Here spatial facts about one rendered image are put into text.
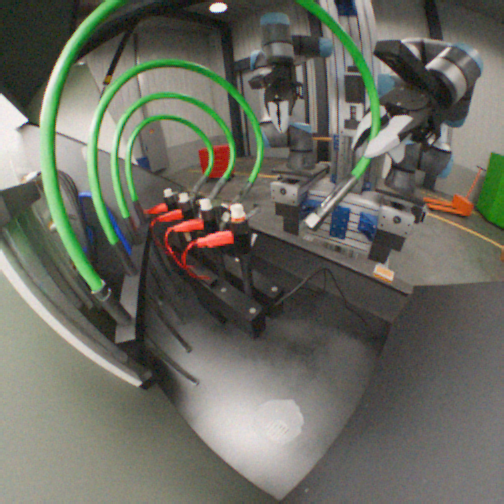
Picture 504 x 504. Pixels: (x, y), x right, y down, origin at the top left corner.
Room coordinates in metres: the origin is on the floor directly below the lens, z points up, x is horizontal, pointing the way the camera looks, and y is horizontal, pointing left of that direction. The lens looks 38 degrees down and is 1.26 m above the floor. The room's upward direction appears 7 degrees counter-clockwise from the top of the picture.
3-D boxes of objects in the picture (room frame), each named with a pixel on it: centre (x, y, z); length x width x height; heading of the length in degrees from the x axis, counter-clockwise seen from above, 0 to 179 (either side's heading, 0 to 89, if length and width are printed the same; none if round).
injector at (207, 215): (0.31, 0.06, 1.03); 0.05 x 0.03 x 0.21; 134
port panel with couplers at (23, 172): (0.24, 0.37, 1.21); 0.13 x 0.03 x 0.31; 44
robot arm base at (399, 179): (0.63, -0.67, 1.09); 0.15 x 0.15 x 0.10
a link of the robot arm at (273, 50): (0.55, -0.13, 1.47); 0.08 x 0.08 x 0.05
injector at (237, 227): (0.25, 0.01, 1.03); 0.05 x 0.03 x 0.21; 134
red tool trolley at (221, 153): (4.70, 0.58, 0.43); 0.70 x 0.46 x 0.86; 75
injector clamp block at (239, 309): (0.33, 0.10, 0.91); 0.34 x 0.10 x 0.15; 44
